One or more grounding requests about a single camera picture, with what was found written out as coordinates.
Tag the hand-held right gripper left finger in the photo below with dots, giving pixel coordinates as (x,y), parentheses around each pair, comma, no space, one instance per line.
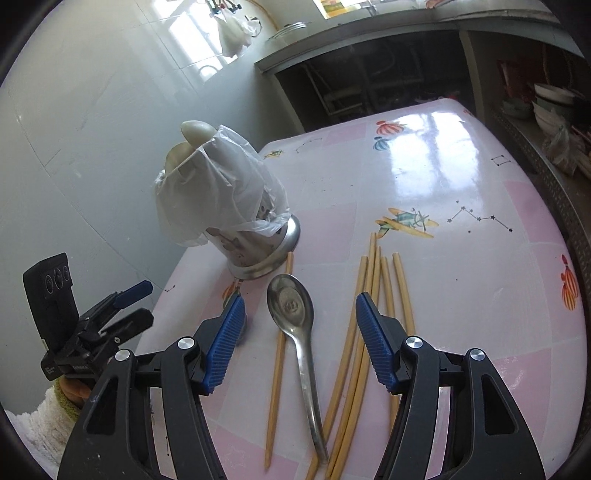
(226,341)

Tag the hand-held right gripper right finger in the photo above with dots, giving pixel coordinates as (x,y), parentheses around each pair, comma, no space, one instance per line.
(374,341)

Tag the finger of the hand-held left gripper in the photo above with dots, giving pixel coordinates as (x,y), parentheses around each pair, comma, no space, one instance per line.
(134,291)
(134,321)

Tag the metal spoon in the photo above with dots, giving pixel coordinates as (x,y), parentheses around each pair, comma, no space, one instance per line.
(291,304)

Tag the steel utensil holder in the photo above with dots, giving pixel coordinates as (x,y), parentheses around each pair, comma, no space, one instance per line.
(249,249)

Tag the white plastic bag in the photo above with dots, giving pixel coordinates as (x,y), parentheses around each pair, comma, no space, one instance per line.
(235,32)
(221,184)

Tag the person's left forearm white sleeve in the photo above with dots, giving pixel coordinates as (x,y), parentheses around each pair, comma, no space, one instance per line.
(41,424)

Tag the pink printed tablecloth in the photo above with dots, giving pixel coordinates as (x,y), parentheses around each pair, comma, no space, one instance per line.
(461,300)

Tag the white ceramic spoon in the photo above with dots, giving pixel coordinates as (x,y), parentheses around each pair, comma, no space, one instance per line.
(178,157)
(197,130)

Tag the under-counter drain pipe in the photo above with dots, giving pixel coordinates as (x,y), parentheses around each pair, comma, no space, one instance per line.
(330,92)

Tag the crumpled clear plastic bag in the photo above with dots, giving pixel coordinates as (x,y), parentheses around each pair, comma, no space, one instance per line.
(561,147)

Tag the small green bowl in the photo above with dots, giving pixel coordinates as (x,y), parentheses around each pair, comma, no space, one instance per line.
(515,108)

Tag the hanging white plastic bag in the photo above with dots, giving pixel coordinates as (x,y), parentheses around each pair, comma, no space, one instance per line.
(235,32)

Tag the stack of white bowls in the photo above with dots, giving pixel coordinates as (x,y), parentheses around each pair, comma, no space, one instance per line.
(551,104)

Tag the concrete kitchen counter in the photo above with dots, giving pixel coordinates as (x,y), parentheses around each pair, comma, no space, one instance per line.
(369,32)

